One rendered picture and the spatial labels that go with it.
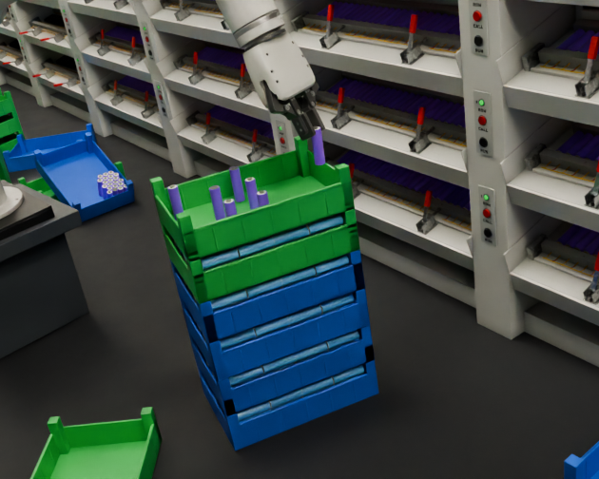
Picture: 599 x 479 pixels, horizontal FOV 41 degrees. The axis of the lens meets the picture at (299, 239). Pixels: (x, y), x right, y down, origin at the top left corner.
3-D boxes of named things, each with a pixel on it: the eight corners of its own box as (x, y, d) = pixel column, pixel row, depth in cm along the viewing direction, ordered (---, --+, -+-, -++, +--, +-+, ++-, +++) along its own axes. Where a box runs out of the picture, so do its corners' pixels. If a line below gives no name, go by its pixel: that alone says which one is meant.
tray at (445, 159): (473, 191, 160) (455, 134, 152) (296, 131, 206) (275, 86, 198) (538, 132, 166) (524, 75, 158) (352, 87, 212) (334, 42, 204)
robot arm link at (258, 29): (258, 25, 138) (266, 41, 138) (223, 40, 132) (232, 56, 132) (289, 4, 132) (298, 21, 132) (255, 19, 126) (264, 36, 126)
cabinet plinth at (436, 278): (524, 332, 168) (523, 311, 165) (104, 129, 334) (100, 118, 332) (573, 299, 175) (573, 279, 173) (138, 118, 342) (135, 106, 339)
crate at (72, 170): (135, 201, 261) (133, 182, 256) (76, 223, 252) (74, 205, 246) (92, 149, 277) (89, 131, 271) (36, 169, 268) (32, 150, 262)
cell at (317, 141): (317, 166, 136) (312, 129, 133) (313, 162, 138) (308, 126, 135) (327, 163, 137) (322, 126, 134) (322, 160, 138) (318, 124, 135)
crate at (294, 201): (189, 262, 130) (178, 219, 127) (159, 219, 147) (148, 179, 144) (355, 208, 139) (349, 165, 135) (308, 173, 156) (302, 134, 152)
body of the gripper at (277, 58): (266, 34, 138) (298, 93, 140) (227, 52, 131) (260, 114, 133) (295, 16, 133) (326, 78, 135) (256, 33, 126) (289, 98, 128)
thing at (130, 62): (156, 85, 266) (136, 48, 258) (86, 62, 312) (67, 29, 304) (203, 52, 272) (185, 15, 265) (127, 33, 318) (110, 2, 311)
